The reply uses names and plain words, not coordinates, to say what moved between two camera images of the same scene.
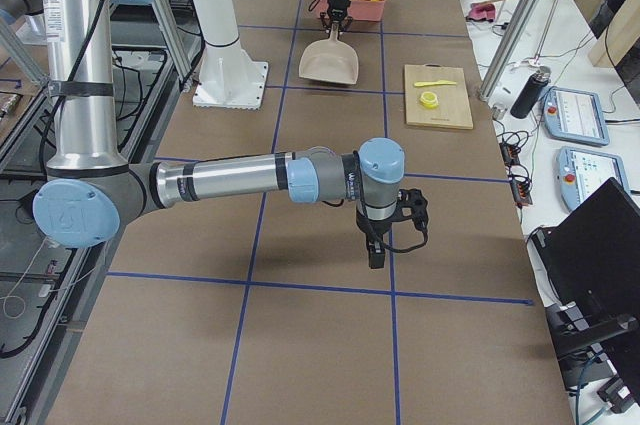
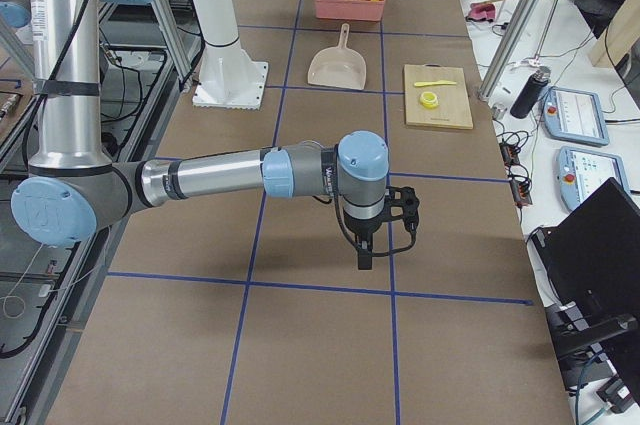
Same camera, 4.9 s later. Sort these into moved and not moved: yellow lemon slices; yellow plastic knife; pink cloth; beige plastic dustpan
Moved: beige plastic dustpan
Not moved: yellow lemon slices; pink cloth; yellow plastic knife
